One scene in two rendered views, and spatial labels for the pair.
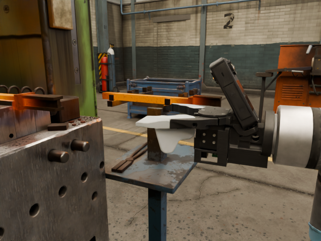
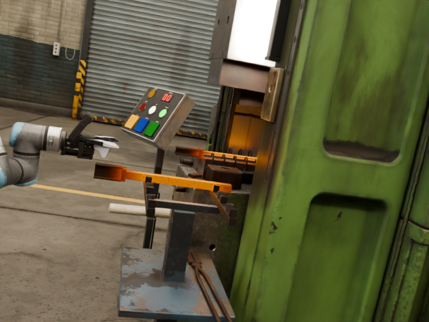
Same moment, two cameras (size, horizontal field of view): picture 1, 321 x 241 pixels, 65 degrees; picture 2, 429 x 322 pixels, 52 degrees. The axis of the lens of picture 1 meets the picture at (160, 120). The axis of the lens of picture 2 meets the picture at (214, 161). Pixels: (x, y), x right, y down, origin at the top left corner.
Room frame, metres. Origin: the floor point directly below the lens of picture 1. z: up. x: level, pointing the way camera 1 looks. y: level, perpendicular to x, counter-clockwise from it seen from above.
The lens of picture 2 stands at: (1.96, -0.67, 1.28)
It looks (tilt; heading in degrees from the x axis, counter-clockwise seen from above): 10 degrees down; 143
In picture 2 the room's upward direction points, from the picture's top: 10 degrees clockwise
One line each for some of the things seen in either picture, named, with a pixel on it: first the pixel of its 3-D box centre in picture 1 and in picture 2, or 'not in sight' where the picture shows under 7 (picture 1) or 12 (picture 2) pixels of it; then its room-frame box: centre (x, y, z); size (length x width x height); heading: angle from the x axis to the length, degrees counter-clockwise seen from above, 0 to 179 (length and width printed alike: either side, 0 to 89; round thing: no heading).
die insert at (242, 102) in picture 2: not in sight; (272, 101); (0.66, 0.55, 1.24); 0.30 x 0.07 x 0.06; 68
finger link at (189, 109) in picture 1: (186, 119); (105, 149); (0.48, -0.05, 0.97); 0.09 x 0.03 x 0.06; 35
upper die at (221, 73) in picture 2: not in sight; (265, 80); (0.62, 0.52, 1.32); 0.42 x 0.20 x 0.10; 68
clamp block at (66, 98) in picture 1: (54, 107); (223, 177); (0.73, 0.31, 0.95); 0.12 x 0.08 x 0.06; 68
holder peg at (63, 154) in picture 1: (58, 156); not in sight; (0.55, 0.24, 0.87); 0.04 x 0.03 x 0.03; 68
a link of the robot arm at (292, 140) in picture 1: (287, 135); (55, 139); (0.37, -0.19, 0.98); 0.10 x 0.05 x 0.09; 158
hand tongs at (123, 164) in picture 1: (148, 144); (212, 298); (1.10, 0.05, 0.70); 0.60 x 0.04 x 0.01; 160
